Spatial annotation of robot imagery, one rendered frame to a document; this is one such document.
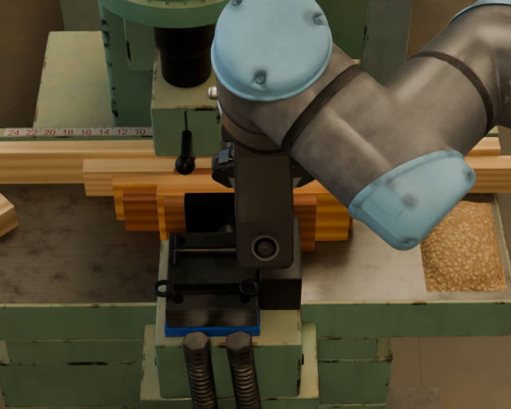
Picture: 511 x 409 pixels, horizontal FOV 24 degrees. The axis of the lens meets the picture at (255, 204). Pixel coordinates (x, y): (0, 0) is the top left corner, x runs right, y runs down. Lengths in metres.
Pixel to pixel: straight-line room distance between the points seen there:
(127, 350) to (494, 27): 0.62
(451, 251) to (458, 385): 1.05
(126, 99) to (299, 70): 0.76
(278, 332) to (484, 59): 0.41
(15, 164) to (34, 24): 1.72
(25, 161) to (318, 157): 0.62
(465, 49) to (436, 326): 0.51
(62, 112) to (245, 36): 0.86
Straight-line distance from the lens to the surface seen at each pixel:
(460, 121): 0.79
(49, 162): 1.33
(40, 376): 1.35
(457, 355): 2.32
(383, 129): 0.75
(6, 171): 1.35
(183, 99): 1.19
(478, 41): 0.83
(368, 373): 1.33
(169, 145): 1.21
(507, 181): 1.34
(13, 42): 3.00
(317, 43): 0.75
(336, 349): 1.29
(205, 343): 1.11
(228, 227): 1.21
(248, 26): 0.75
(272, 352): 1.13
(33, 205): 1.34
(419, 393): 1.51
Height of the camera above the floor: 1.87
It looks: 47 degrees down
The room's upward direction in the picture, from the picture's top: straight up
